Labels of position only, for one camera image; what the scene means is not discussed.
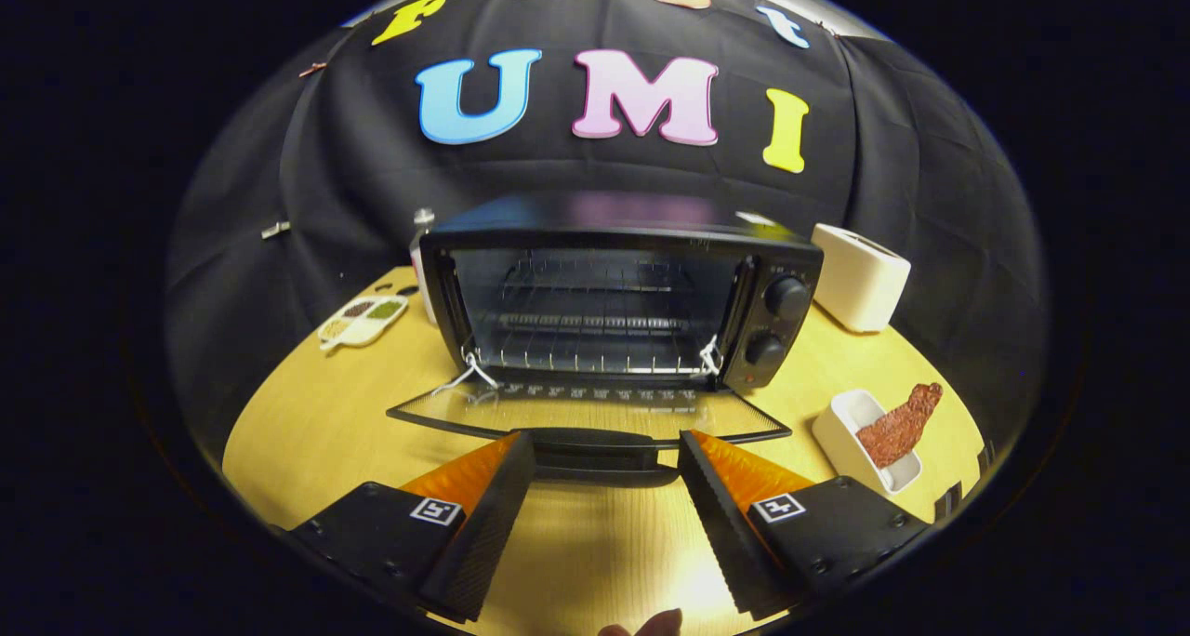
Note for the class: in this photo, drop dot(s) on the brown meat slice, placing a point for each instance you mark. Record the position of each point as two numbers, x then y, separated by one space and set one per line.
900 424

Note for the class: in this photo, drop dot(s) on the red clip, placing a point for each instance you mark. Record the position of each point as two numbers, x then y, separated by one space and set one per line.
312 69

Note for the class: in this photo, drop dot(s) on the black toaster oven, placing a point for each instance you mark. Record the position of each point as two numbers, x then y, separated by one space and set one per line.
786 273

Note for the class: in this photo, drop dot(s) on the white oblong dish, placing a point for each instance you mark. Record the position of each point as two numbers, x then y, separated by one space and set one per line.
851 431

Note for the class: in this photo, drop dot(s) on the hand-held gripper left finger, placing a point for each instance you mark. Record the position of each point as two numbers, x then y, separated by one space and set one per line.
488 524

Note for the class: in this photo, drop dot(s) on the white bread toaster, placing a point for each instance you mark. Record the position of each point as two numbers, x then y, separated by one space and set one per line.
860 278

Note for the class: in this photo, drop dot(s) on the black backdrop cloth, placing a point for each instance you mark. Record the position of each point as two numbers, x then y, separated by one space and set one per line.
372 180

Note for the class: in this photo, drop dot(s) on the metal clip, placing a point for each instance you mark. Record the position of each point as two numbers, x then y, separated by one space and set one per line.
275 230

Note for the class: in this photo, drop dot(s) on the glass shaker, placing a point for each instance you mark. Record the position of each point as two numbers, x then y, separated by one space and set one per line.
424 245

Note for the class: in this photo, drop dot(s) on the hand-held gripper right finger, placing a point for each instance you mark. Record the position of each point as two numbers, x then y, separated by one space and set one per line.
720 524

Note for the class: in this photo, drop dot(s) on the white divided seasoning tray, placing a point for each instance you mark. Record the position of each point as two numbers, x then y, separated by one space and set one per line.
363 320

